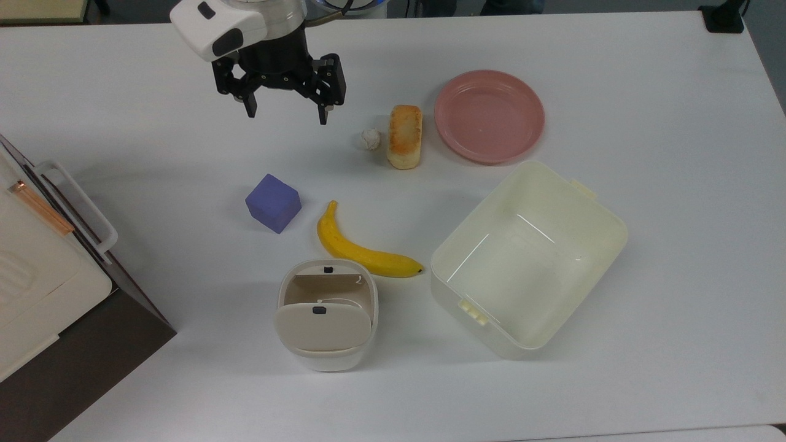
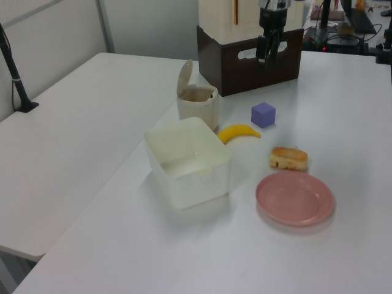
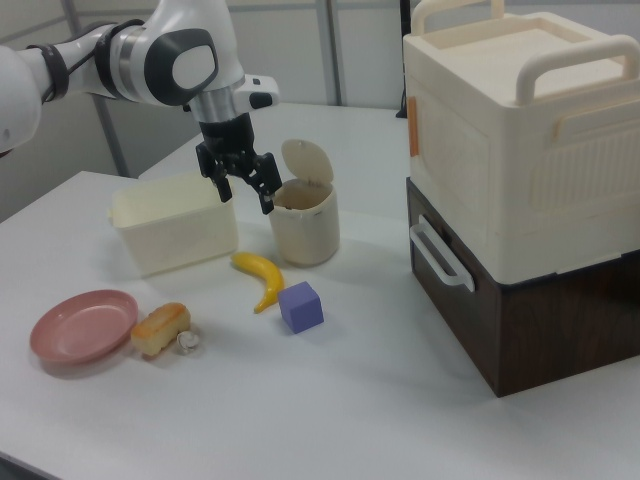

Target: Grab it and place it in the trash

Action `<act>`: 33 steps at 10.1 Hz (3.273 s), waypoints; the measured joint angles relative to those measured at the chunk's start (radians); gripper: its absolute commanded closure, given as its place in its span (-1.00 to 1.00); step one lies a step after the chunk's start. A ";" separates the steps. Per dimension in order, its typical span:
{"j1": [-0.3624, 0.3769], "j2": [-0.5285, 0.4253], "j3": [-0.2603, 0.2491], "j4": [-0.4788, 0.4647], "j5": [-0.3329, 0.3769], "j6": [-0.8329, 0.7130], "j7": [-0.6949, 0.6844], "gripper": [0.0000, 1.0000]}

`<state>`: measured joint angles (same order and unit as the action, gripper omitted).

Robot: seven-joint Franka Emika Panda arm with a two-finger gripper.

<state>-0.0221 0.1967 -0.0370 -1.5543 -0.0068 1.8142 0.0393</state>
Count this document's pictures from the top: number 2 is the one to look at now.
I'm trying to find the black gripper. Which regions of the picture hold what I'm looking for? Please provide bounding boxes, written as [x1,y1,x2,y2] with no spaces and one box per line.
[255,0,290,66]

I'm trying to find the small beige trash can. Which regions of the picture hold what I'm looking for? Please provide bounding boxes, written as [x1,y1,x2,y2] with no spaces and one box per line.
[176,59,221,131]

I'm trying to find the dark brown crate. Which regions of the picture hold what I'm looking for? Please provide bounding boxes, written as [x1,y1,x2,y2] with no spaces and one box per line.
[196,24,304,97]

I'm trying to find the black monitor stand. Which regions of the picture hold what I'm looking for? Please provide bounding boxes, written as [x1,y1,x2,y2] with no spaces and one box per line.
[306,0,337,40]

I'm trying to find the purple cube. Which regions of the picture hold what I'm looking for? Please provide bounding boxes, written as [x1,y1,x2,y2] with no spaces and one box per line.
[251,102,277,129]

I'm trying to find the yellow toy banana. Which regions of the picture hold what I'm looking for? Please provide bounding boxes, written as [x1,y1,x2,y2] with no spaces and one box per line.
[216,123,262,145]

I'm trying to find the black laptop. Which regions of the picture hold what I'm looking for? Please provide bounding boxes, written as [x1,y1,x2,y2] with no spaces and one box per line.
[341,0,377,35]

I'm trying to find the toasted bread piece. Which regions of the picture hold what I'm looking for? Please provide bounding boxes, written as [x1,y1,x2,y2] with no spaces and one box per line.
[268,146,309,172]

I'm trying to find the white square plastic bin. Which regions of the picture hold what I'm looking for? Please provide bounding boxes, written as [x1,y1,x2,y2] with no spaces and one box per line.
[143,117,232,210]

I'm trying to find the pink plastic plate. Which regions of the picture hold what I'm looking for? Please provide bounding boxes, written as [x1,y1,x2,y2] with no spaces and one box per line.
[255,171,335,227]

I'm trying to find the black clamp mount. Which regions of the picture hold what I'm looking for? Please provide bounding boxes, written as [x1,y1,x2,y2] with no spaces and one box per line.
[369,21,392,65]

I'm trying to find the black camera stand pole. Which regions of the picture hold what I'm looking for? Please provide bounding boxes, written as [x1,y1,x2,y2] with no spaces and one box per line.
[0,21,40,113]

